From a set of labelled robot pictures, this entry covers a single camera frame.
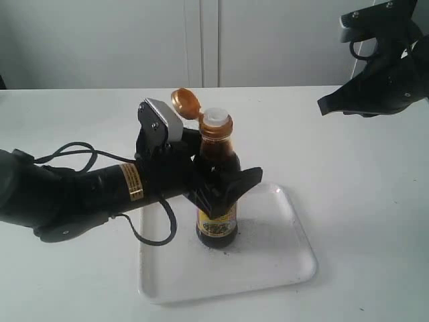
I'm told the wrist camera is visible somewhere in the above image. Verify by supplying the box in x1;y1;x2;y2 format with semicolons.
136;98;184;158
339;1;423;43

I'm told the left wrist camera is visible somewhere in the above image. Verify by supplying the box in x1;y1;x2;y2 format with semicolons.
136;98;184;158

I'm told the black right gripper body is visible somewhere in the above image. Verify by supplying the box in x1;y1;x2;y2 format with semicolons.
365;20;428;117

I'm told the white plastic tray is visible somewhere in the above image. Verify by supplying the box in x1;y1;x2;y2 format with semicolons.
139;182;317;304

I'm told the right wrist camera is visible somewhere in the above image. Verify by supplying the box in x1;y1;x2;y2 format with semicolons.
339;1;423;43

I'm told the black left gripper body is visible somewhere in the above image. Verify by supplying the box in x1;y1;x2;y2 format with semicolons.
135;139;222;217

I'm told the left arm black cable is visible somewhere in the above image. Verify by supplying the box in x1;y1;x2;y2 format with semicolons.
32;141;178;246

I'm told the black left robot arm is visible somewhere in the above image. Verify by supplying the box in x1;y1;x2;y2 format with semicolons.
1;129;263;243

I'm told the dark soy sauce bottle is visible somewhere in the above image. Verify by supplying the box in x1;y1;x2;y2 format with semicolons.
171;88;241;249

